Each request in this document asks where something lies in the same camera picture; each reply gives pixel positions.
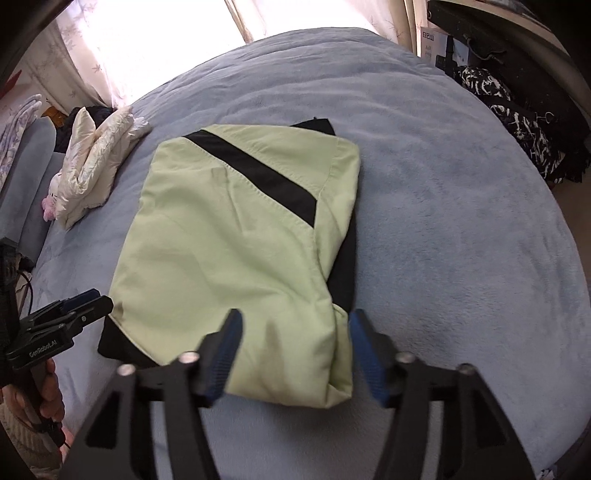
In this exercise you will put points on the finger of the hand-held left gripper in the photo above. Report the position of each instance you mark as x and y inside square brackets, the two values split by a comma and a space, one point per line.
[76, 301]
[87, 316]

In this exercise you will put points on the black and white patterned cloth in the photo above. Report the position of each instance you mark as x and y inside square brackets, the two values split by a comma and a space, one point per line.
[521, 124]

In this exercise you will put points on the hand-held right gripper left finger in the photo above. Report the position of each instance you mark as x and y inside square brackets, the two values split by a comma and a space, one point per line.
[226, 355]

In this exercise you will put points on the red wall shelf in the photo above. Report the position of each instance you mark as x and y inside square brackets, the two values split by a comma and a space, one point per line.
[9, 85]

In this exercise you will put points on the pink and white plush toy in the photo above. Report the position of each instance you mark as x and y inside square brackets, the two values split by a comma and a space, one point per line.
[51, 203]

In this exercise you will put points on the brown wooden furniture piece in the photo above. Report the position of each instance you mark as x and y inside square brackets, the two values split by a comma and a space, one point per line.
[53, 115]

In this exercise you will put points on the person's left hand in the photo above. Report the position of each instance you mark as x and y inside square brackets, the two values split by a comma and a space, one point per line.
[53, 401]

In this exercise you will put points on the purple patterned white blanket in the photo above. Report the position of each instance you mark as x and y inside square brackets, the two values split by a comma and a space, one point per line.
[16, 124]

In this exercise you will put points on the person's left forearm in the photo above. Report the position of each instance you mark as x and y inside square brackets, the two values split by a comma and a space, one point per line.
[21, 447]

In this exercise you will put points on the black bag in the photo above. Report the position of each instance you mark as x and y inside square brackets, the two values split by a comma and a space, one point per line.
[521, 50]

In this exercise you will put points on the grey pillow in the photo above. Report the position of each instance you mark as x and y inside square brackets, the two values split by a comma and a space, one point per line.
[27, 152]
[41, 203]

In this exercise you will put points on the white puffy jacket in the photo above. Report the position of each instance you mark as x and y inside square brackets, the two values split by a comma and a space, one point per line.
[101, 157]

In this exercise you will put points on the white cardboard box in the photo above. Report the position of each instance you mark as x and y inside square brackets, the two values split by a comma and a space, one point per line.
[431, 44]

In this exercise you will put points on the green and black hooded jacket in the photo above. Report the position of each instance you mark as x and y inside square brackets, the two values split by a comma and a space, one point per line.
[221, 240]

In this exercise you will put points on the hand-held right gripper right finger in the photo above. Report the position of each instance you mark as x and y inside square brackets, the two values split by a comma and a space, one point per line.
[369, 355]

